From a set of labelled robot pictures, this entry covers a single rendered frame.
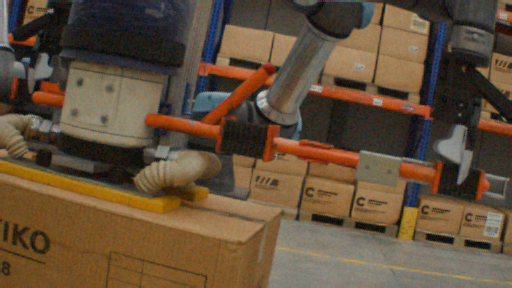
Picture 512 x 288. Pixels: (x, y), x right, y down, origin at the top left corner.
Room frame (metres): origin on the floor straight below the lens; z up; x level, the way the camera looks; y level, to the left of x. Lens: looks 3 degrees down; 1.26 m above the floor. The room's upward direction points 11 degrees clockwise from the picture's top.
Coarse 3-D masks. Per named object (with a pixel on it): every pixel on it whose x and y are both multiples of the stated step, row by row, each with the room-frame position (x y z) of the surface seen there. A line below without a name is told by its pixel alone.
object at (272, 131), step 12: (228, 120) 1.12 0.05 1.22; (240, 120) 1.21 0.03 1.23; (228, 132) 1.12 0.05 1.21; (240, 132) 1.11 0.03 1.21; (252, 132) 1.11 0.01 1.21; (264, 132) 1.11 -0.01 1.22; (276, 132) 1.16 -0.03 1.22; (216, 144) 1.13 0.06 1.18; (228, 144) 1.12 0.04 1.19; (240, 144) 1.11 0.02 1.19; (252, 144) 1.12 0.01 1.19; (264, 144) 1.12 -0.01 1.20; (252, 156) 1.11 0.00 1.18; (264, 156) 1.11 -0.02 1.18
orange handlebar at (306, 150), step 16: (32, 96) 1.21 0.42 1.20; (48, 96) 1.19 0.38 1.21; (64, 96) 1.24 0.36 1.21; (160, 128) 1.16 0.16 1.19; (176, 128) 1.15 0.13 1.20; (192, 128) 1.14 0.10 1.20; (208, 128) 1.14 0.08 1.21; (272, 144) 1.12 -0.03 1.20; (288, 144) 1.12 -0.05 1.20; (304, 144) 1.12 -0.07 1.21; (320, 144) 1.11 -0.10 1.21; (304, 160) 1.13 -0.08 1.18; (320, 160) 1.12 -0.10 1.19; (336, 160) 1.11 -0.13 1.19; (352, 160) 1.10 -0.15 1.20; (400, 176) 1.10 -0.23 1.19; (416, 176) 1.09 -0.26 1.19; (432, 176) 1.08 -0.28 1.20
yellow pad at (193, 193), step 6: (72, 168) 1.26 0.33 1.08; (126, 174) 1.26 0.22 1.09; (132, 174) 1.25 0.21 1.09; (126, 180) 1.24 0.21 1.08; (132, 180) 1.24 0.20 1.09; (180, 186) 1.24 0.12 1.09; (186, 186) 1.24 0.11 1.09; (192, 186) 1.29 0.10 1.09; (198, 186) 1.30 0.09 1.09; (168, 192) 1.23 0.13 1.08; (174, 192) 1.22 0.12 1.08; (180, 192) 1.22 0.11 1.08; (186, 192) 1.22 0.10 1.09; (192, 192) 1.22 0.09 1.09; (198, 192) 1.24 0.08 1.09; (204, 192) 1.28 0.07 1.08; (186, 198) 1.22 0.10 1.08; (192, 198) 1.22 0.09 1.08; (198, 198) 1.24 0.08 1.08; (204, 198) 1.29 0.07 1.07
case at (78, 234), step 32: (0, 192) 1.02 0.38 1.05; (32, 192) 1.01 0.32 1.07; (64, 192) 1.04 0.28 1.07; (0, 224) 1.02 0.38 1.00; (32, 224) 1.01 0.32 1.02; (64, 224) 1.00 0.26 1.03; (96, 224) 0.99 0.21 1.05; (128, 224) 0.98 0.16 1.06; (160, 224) 0.97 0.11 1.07; (192, 224) 1.00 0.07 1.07; (224, 224) 1.06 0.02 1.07; (256, 224) 1.11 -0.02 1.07; (0, 256) 1.02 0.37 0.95; (32, 256) 1.01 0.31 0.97; (64, 256) 1.00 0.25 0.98; (96, 256) 0.99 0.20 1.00; (128, 256) 0.98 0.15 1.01; (160, 256) 0.97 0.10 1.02; (192, 256) 0.97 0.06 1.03; (224, 256) 0.96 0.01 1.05; (256, 256) 1.10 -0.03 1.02
